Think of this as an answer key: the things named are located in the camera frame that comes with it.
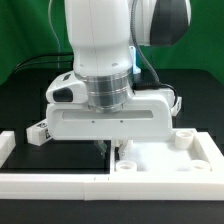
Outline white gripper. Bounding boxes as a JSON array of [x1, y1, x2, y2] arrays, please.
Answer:
[[46, 91, 173, 161]]

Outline white square tabletop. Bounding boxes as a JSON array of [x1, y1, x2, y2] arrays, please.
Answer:
[[114, 129, 224, 174]]

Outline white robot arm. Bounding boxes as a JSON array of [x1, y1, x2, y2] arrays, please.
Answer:
[[46, 0, 191, 144]]

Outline white L-shaped fence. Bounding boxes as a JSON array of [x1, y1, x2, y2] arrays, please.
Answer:
[[0, 130, 224, 202]]

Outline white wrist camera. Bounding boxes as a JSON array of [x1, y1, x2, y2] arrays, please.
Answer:
[[46, 71, 88, 104]]

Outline black cables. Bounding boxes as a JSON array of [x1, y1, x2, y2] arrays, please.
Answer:
[[13, 51, 75, 73]]

